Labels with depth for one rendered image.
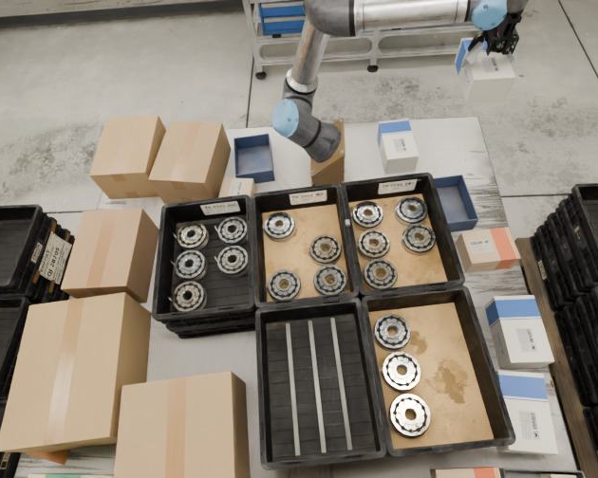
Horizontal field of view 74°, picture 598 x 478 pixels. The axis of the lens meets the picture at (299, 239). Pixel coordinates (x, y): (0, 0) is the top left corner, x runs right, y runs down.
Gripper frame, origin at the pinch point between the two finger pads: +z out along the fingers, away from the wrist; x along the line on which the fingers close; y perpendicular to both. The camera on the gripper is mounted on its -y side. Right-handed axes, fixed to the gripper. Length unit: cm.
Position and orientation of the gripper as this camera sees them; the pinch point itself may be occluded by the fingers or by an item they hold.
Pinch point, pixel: (484, 64)
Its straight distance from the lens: 150.1
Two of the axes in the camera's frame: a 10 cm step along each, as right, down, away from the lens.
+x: 10.0, -0.3, -0.7
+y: -0.1, 8.8, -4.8
